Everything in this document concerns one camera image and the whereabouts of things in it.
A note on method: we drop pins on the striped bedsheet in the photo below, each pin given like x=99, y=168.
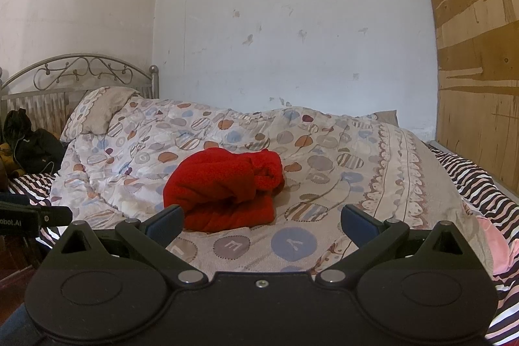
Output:
x=478, y=180

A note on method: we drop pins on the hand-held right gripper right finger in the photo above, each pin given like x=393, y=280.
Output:
x=359, y=225

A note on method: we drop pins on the black clothes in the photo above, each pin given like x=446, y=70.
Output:
x=38, y=151

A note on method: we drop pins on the patterned pillow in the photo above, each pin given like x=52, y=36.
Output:
x=97, y=111

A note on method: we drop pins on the person's blue pants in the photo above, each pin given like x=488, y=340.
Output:
x=14, y=329

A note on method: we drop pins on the pink cloth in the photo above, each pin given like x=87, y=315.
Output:
x=492, y=244

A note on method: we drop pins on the grey-brown pillow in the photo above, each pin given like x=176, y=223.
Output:
x=387, y=117

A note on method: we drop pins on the patterned duvet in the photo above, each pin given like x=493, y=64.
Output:
x=344, y=151

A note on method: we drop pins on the red sweater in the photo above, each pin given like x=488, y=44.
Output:
x=219, y=188

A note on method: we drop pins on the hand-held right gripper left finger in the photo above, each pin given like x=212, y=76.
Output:
x=164, y=226

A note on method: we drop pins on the plywood board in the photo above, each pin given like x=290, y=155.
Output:
x=478, y=86

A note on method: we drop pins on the metal headboard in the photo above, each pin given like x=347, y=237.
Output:
x=40, y=105

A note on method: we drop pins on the yellow-brown cloth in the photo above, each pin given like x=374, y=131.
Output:
x=7, y=161

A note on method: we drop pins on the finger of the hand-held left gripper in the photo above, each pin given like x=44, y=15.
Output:
x=56, y=215

